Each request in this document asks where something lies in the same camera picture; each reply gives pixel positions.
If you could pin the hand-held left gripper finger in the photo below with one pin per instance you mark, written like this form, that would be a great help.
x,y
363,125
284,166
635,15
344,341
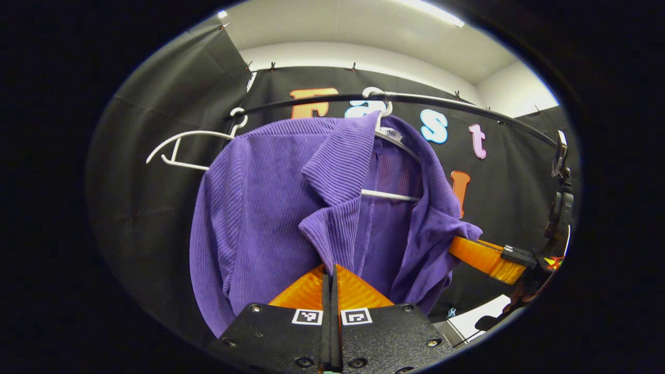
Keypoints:
x,y
326,337
335,337

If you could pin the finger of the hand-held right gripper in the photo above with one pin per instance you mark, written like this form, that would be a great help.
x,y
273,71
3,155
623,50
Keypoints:
x,y
483,257

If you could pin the white hanger with crossbar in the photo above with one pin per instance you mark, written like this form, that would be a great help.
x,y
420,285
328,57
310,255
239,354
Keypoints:
x,y
389,196

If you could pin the white plastic hanger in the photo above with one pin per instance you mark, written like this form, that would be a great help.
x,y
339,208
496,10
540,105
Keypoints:
x,y
187,164

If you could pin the black clothes rack rail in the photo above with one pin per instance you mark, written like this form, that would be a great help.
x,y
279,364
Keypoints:
x,y
441,100

